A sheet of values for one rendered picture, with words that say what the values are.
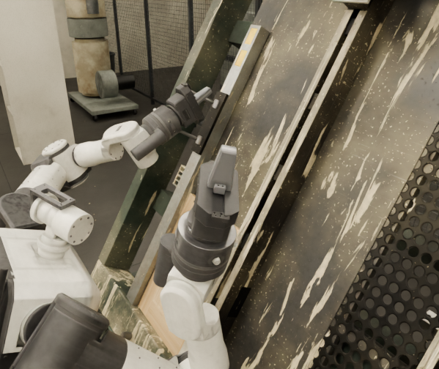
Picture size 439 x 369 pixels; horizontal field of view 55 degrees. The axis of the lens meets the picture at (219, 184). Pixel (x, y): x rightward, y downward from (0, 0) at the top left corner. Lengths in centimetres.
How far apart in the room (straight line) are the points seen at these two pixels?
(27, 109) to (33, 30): 80
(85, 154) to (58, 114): 379
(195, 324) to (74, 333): 19
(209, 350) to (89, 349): 20
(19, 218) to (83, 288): 28
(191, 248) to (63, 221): 32
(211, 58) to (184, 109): 39
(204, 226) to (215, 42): 104
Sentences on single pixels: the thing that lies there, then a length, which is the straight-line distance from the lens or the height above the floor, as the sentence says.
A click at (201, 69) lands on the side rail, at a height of 156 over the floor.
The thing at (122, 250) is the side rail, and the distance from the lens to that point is 160.
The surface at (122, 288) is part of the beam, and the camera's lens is 151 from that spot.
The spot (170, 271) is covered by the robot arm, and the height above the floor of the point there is 143.
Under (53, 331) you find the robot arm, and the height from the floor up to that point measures 135.
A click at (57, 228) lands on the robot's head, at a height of 142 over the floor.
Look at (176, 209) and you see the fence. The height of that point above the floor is 120.
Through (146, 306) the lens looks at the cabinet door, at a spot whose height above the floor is 91.
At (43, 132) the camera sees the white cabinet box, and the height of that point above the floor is 34.
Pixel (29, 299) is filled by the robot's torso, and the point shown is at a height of 135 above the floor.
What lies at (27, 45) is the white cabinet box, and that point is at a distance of 485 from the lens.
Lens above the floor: 184
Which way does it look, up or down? 26 degrees down
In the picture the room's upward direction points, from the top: straight up
